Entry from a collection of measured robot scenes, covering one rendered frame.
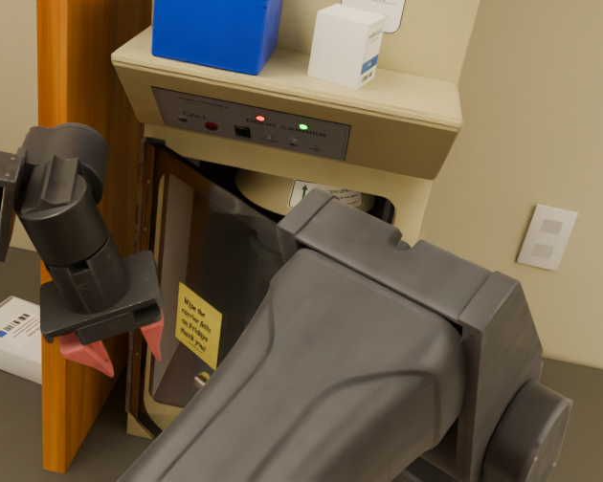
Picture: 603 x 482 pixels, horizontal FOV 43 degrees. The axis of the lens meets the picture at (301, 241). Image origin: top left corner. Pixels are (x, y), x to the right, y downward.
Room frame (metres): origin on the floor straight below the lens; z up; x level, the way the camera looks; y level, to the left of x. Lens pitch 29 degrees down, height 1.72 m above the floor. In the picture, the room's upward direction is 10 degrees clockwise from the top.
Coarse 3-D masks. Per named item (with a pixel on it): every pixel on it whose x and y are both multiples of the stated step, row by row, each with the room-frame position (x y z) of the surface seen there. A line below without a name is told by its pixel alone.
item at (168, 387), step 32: (160, 160) 0.75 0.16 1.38; (160, 192) 0.74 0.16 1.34; (192, 192) 0.71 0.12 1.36; (224, 192) 0.67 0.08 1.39; (160, 224) 0.74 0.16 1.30; (192, 224) 0.70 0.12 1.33; (224, 224) 0.67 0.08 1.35; (256, 224) 0.64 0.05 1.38; (160, 256) 0.74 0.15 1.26; (192, 256) 0.70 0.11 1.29; (224, 256) 0.67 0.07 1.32; (256, 256) 0.64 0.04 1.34; (192, 288) 0.70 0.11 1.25; (224, 288) 0.66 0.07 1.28; (256, 288) 0.63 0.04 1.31; (224, 320) 0.66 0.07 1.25; (160, 352) 0.73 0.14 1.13; (192, 352) 0.69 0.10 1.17; (224, 352) 0.65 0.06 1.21; (160, 384) 0.73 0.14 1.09; (192, 384) 0.68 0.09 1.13; (160, 416) 0.72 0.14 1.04
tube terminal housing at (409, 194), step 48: (288, 0) 0.77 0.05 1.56; (336, 0) 0.77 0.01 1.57; (432, 0) 0.77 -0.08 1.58; (288, 48) 0.77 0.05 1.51; (384, 48) 0.77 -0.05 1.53; (432, 48) 0.76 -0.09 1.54; (192, 144) 0.78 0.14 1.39; (240, 144) 0.77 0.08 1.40; (384, 192) 0.77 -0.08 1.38; (144, 432) 0.78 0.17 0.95
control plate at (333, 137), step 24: (168, 96) 0.69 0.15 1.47; (192, 96) 0.68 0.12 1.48; (168, 120) 0.73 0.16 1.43; (192, 120) 0.72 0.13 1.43; (216, 120) 0.72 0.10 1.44; (240, 120) 0.71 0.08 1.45; (264, 120) 0.70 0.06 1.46; (288, 120) 0.69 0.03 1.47; (312, 120) 0.68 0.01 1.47; (264, 144) 0.74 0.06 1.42; (288, 144) 0.73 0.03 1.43; (336, 144) 0.71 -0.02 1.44
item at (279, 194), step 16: (240, 176) 0.84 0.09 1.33; (256, 176) 0.82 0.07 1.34; (272, 176) 0.81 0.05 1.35; (256, 192) 0.81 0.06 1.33; (272, 192) 0.80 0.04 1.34; (288, 192) 0.79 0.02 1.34; (304, 192) 0.79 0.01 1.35; (336, 192) 0.80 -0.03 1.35; (352, 192) 0.82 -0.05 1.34; (272, 208) 0.79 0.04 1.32; (288, 208) 0.79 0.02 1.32; (368, 208) 0.84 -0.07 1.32
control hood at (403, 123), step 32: (128, 64) 0.67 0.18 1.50; (160, 64) 0.66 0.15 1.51; (192, 64) 0.67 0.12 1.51; (288, 64) 0.72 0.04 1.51; (128, 96) 0.71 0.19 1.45; (224, 96) 0.67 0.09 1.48; (256, 96) 0.66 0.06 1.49; (288, 96) 0.66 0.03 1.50; (320, 96) 0.65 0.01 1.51; (352, 96) 0.66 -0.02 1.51; (384, 96) 0.68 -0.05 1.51; (416, 96) 0.69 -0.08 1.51; (448, 96) 0.71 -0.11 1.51; (352, 128) 0.68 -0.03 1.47; (384, 128) 0.67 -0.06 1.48; (416, 128) 0.66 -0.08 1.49; (448, 128) 0.65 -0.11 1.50; (352, 160) 0.73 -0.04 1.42; (384, 160) 0.72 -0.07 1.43; (416, 160) 0.71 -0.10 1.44
